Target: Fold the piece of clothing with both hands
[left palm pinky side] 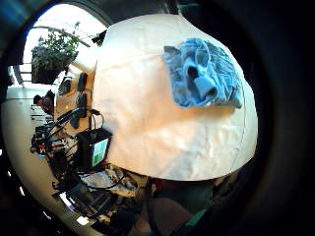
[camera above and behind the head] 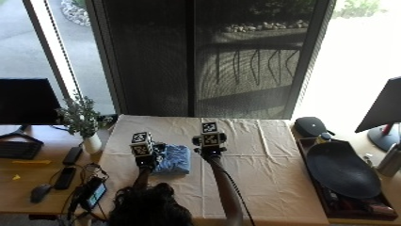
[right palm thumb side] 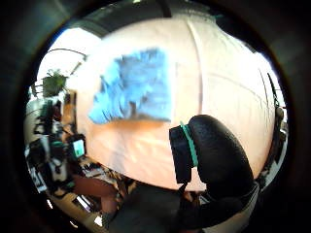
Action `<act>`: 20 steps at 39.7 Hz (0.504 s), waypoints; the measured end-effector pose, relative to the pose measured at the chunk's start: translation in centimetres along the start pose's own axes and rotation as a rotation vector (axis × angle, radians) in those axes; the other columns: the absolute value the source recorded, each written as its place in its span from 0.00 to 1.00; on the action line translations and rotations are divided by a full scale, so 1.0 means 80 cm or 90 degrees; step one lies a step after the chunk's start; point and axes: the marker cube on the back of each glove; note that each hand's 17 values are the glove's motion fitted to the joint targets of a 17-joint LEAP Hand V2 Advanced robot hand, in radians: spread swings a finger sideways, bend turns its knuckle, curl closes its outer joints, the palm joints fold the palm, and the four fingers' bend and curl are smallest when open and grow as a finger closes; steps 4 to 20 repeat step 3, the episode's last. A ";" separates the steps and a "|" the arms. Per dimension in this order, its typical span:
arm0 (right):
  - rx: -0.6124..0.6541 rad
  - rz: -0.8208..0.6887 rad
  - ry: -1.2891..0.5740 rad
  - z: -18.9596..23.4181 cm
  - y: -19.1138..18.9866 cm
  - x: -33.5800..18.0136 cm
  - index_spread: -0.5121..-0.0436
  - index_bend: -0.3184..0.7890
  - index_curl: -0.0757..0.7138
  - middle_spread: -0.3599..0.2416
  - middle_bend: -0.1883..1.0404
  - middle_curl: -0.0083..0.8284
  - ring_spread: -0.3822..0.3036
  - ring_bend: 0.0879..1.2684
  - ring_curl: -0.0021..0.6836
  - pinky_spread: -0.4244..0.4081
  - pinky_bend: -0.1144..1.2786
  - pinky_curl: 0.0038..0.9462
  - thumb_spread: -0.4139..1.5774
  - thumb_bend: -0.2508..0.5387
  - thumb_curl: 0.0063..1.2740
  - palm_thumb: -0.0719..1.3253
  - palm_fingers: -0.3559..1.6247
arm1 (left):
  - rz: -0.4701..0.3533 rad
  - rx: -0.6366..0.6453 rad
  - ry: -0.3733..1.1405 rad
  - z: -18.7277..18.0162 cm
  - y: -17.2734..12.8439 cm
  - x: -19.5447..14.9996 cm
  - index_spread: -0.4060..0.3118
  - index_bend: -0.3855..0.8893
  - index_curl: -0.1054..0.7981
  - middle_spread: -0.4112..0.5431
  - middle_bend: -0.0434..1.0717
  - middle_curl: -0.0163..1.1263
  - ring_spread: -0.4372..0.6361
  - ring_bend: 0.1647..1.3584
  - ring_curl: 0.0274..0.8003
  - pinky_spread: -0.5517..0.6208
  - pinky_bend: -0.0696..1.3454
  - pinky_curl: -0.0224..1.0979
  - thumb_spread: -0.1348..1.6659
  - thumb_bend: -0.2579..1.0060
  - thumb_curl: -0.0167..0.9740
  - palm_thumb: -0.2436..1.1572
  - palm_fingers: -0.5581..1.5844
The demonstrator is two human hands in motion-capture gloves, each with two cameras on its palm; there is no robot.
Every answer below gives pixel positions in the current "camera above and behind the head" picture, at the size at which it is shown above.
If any person's left hand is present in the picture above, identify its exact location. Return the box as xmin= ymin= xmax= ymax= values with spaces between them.
xmin=134 ymin=141 xmax=166 ymax=169

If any person's right hand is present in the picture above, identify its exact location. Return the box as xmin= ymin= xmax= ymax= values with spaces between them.
xmin=192 ymin=133 xmax=228 ymax=158

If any blue cloth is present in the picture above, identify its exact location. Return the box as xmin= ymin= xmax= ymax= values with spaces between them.
xmin=152 ymin=143 xmax=193 ymax=176

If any white marker cube right glove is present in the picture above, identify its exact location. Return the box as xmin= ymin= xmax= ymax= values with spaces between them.
xmin=200 ymin=121 xmax=221 ymax=148

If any white marker cube glove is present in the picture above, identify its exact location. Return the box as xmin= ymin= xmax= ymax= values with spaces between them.
xmin=129 ymin=131 xmax=156 ymax=157
xmin=200 ymin=121 xmax=221 ymax=148

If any white marker cube left glove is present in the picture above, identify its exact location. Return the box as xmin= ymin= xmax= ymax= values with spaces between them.
xmin=129 ymin=131 xmax=156 ymax=157

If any white vase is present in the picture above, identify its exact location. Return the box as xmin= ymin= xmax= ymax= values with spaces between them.
xmin=81 ymin=133 xmax=102 ymax=154

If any cream tablecloth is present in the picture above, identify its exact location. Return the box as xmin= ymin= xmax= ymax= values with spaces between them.
xmin=92 ymin=114 xmax=330 ymax=226

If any phone with lit screen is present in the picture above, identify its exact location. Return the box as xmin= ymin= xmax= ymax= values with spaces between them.
xmin=78 ymin=176 xmax=108 ymax=211

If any black rectangular device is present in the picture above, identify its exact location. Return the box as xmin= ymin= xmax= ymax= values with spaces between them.
xmin=61 ymin=146 xmax=84 ymax=166

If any black smartphone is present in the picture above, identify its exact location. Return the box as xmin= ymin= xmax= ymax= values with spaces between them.
xmin=53 ymin=166 xmax=77 ymax=190

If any green leafy plant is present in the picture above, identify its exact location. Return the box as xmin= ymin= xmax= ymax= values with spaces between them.
xmin=54 ymin=92 xmax=116 ymax=138

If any black oval case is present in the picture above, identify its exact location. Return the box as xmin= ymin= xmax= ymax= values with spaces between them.
xmin=292 ymin=116 xmax=336 ymax=138

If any small bottle with dark cap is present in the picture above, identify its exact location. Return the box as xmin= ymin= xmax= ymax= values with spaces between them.
xmin=314 ymin=132 xmax=333 ymax=145

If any yellow pencil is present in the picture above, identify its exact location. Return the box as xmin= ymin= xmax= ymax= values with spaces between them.
xmin=10 ymin=159 xmax=53 ymax=166

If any black computer mouse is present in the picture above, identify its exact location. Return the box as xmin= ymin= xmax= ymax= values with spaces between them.
xmin=29 ymin=184 xmax=53 ymax=203

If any dark window screen panel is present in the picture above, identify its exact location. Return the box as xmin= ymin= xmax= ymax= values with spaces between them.
xmin=85 ymin=0 xmax=337 ymax=121

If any black keyboard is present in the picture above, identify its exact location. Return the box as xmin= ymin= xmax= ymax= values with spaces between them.
xmin=0 ymin=140 xmax=44 ymax=160

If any dark oval plate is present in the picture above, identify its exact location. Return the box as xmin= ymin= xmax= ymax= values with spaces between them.
xmin=305 ymin=139 xmax=382 ymax=200

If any black monitor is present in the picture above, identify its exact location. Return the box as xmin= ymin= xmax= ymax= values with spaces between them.
xmin=0 ymin=77 xmax=62 ymax=140

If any dark wooden tray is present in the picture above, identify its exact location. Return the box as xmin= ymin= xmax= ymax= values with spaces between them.
xmin=294 ymin=137 xmax=398 ymax=221

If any dark monitor with red stand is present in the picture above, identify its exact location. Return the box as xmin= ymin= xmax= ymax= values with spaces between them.
xmin=354 ymin=76 xmax=401 ymax=153

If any silver metal bottle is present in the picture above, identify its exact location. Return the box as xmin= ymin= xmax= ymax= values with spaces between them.
xmin=375 ymin=142 xmax=401 ymax=177

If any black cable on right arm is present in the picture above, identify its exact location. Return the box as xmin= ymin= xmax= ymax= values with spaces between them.
xmin=212 ymin=155 xmax=257 ymax=226

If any black cables bundle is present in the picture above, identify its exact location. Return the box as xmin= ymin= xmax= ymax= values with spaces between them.
xmin=49 ymin=163 xmax=110 ymax=226

